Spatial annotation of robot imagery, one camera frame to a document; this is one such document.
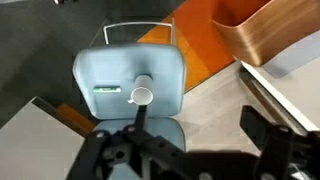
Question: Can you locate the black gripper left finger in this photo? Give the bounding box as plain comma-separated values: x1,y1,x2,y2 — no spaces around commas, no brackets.
65,104,188,180

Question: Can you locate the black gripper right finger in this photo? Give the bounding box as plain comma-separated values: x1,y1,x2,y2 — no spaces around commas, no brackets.
239,105,320,180

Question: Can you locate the white cylindrical mug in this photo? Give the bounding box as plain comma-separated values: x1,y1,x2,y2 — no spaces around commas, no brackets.
127,74,155,107

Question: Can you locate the light blue padded chair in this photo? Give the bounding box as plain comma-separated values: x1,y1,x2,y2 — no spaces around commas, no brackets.
72,21,187,180

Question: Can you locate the grey cabinet block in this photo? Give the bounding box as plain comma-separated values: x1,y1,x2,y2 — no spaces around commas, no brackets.
0,96,88,180

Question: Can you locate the white counter table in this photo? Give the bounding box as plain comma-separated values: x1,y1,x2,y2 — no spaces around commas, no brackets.
239,29,320,133

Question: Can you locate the green marker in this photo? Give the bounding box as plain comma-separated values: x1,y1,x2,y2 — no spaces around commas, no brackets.
92,85,122,94

